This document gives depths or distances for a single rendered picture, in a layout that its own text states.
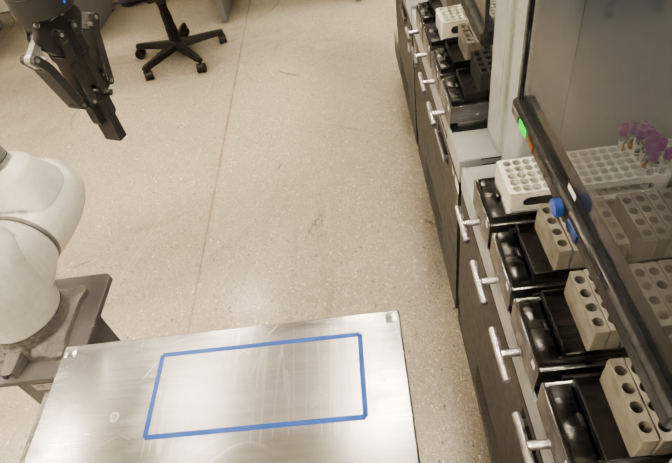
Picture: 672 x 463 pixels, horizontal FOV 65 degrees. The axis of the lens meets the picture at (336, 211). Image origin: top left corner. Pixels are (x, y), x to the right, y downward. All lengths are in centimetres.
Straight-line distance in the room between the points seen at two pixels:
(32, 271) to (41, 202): 15
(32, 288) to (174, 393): 40
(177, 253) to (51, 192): 112
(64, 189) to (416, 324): 118
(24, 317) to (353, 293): 114
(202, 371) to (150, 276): 138
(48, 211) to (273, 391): 64
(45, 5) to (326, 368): 63
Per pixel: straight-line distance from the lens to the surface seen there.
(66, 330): 127
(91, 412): 99
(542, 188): 106
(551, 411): 87
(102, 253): 250
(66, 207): 128
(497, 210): 108
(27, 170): 126
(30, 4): 75
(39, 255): 121
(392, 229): 215
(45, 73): 78
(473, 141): 136
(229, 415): 88
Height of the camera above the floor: 158
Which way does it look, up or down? 45 degrees down
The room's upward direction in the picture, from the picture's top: 12 degrees counter-clockwise
